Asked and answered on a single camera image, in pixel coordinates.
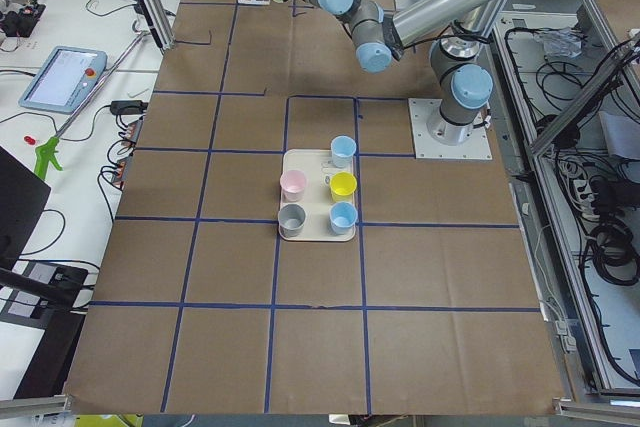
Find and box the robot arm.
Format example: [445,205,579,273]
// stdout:
[278,0,500,146]

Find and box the green handled grabber tool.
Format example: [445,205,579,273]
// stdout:
[34,30,151,180]

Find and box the grey plastic cup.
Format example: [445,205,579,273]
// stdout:
[277,204,306,239]

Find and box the yellow plastic cup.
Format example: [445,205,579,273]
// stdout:
[329,172,357,202]

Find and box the beige plastic tray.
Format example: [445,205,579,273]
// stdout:
[278,149,356,242]

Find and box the light blue plastic cup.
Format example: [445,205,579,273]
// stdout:
[330,135,357,168]

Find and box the black power adapter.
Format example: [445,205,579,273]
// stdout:
[109,100,148,116]

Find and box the pink plastic cup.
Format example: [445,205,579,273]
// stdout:
[279,169,307,202]

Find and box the blue teach pendant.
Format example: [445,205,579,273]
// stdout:
[18,46,107,114]

